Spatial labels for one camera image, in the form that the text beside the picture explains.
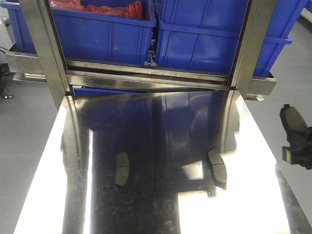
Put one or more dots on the stainless steel rack frame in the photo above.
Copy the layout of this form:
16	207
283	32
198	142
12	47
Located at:
50	65

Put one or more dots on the second-right grey brake pad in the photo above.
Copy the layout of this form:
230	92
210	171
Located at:
218	169

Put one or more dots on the blue plastic bin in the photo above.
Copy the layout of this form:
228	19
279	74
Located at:
87	90
203	35
86	35

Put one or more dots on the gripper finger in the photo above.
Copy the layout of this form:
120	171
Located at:
300	156
300	139

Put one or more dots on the second-left grey brake pad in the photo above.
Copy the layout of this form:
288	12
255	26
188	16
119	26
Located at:
122	172

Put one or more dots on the left blue plastic bin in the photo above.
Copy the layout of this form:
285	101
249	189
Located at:
86	35

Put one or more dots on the red bubble wrap bag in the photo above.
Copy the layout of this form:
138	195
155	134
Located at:
133	10

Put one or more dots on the right blue plastic bin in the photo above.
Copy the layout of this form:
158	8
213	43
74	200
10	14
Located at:
203	35

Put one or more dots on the lower blue plastic bin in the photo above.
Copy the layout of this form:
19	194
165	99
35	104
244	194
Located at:
87	90

